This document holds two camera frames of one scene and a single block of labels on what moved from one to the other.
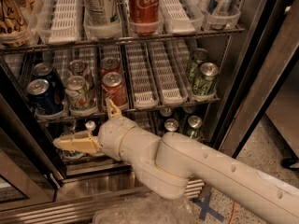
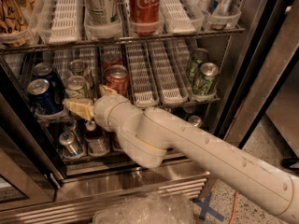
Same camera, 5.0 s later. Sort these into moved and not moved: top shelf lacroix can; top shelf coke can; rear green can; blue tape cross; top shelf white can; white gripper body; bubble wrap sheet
Moved: white gripper body
Not moved: bubble wrap sheet; rear green can; top shelf white can; top shelf lacroix can; blue tape cross; top shelf coke can
